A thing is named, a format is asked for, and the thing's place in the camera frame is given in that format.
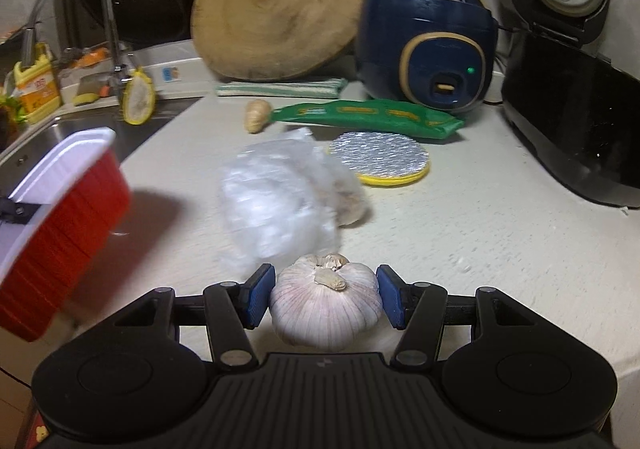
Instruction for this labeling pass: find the ginger root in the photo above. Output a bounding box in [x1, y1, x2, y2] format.
[244, 99, 273, 134]

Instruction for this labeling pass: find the orange cloth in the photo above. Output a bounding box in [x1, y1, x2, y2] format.
[72, 48, 108, 69]

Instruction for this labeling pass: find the striped green dishcloth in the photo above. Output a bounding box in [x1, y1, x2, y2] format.
[216, 78, 348, 97]

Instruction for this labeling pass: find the yellow detergent bottle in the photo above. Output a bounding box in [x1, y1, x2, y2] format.
[12, 43, 62, 125]

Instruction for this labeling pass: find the garlic bulb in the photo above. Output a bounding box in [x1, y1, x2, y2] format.
[320, 169, 371, 227]
[270, 253, 382, 351]

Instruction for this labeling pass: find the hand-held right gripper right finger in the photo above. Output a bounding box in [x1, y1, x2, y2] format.
[376, 264, 531, 366]

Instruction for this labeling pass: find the chrome faucet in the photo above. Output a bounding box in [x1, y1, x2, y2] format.
[20, 0, 132, 95]

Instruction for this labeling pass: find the green snack packet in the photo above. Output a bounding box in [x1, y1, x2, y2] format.
[267, 99, 466, 140]

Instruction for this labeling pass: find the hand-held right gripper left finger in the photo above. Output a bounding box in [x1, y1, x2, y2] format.
[115, 263, 277, 366]

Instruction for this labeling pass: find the silver scouring pad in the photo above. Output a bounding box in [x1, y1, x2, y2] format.
[327, 132, 431, 187]

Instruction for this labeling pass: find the round wooden cutting board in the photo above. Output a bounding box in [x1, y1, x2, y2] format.
[190, 0, 378, 82]

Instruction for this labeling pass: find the red food container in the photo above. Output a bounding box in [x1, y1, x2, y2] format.
[0, 126, 133, 342]

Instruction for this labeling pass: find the stainless steel sink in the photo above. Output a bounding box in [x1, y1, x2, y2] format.
[0, 96, 203, 210]

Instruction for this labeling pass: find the blue rice cooker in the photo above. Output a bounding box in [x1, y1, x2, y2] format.
[355, 0, 500, 117]

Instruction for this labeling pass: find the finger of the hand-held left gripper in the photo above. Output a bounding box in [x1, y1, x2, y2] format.
[0, 196, 43, 225]

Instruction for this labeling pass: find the clear plastic bag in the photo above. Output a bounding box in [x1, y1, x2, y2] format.
[217, 126, 368, 275]

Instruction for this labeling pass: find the black rice cooker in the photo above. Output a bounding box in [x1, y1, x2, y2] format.
[495, 0, 640, 209]

